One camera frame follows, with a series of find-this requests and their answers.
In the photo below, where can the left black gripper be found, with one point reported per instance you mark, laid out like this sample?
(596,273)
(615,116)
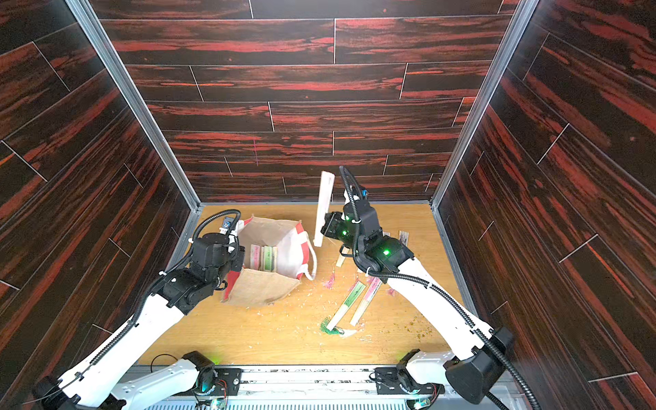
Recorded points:
(237,258)

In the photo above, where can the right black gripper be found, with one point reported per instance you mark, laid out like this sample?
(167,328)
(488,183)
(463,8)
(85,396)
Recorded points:
(333,225)

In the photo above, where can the folding fan dark blue print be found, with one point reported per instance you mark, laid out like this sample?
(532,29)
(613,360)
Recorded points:
(403,237)

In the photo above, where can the folding fan pink tassel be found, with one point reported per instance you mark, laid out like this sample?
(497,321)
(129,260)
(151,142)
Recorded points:
(330,282)

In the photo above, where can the green folding fan green tassel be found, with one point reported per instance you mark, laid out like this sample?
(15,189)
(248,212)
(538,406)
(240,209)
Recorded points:
(330,325)

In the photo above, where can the folding fan grey print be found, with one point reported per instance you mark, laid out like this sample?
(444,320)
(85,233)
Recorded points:
(343,255)

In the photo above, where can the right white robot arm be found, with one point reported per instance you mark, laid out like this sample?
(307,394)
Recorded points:
(479,351)

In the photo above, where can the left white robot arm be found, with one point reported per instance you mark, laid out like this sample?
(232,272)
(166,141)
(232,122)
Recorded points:
(97,381)

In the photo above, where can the fans inside tote bag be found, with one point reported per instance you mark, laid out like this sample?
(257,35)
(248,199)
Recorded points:
(263,258)

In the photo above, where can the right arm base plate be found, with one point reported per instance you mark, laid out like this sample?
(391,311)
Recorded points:
(391,381)

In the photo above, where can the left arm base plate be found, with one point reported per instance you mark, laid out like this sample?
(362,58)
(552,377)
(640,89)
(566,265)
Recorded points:
(222,381)

